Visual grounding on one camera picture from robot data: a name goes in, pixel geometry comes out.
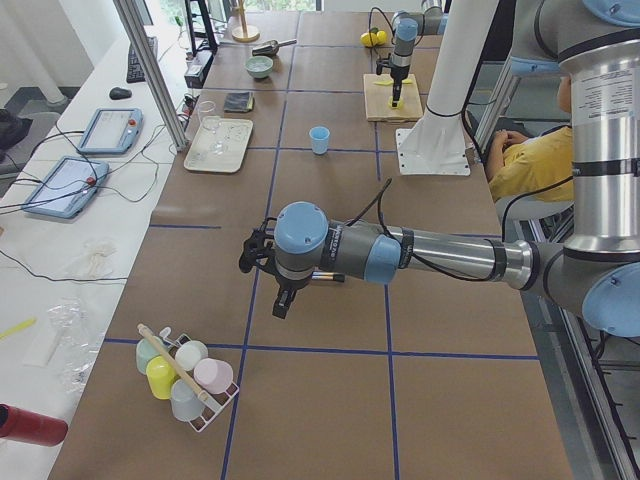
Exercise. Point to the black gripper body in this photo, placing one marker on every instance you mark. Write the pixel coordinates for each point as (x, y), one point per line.
(288, 282)
(398, 72)

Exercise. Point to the picked lemon slice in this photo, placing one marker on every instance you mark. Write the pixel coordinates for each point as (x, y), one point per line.
(389, 104)

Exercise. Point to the yellow lemon near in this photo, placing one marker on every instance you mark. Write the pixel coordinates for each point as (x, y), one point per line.
(381, 36)

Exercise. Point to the yellow lemon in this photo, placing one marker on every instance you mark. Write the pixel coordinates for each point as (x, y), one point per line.
(381, 36)
(369, 39)

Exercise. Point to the yellow lemon far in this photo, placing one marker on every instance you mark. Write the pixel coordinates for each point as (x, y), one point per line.
(369, 39)

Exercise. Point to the light blue paper cup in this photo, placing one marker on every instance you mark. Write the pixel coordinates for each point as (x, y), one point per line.
(319, 139)

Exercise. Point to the pink upturned cup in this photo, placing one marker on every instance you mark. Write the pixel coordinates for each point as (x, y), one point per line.
(213, 375)

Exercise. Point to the white upturned cup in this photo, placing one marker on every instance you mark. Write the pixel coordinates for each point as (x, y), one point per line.
(190, 354)

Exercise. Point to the pale blue upturned cup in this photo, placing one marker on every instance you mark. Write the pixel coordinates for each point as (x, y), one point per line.
(184, 403)

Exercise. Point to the yellow upturned cup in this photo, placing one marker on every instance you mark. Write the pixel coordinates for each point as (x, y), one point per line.
(160, 376)

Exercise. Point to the pale green upturned cup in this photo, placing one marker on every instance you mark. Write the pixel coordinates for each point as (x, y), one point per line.
(144, 353)

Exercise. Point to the wooden cup tree stand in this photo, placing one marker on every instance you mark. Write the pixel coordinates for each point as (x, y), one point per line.
(244, 33)

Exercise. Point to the bamboo cutting board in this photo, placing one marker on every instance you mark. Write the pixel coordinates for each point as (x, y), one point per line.
(378, 91)

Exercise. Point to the cream bear serving tray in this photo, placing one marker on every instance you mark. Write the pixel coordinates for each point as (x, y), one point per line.
(234, 134)

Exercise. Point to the steel ice scoop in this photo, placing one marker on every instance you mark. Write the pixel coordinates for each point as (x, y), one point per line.
(271, 48)

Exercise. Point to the green bowl of ice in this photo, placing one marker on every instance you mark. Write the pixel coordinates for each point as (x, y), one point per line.
(259, 67)

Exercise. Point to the folded grey cloth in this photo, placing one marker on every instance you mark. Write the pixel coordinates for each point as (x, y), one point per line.
(239, 102)

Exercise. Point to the clear wine glass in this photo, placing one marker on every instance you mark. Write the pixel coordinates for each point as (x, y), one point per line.
(209, 119)

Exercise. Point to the person in yellow shirt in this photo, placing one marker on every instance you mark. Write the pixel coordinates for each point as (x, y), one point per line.
(518, 164)

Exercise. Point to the upper teach pendant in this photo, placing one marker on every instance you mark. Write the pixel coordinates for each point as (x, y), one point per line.
(111, 132)

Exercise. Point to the teach pendant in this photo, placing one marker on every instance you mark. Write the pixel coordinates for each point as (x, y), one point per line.
(111, 132)
(67, 188)

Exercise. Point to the lower teach pendant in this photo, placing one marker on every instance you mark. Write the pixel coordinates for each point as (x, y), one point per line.
(67, 188)

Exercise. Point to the black computer mouse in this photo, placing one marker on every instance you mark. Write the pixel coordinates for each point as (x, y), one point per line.
(119, 93)

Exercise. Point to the red bottle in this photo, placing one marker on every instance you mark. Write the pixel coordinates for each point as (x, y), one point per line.
(31, 427)

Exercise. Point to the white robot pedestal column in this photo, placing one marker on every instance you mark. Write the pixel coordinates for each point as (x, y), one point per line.
(463, 40)

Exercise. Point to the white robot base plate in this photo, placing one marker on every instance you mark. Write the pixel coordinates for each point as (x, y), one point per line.
(432, 152)

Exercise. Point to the white wire cup rack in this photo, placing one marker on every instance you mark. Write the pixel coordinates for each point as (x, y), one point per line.
(217, 402)

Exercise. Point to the wooden rack handle rod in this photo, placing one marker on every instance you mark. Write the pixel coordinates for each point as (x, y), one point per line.
(147, 333)

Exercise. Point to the aluminium frame post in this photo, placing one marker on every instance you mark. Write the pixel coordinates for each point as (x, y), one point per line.
(132, 23)

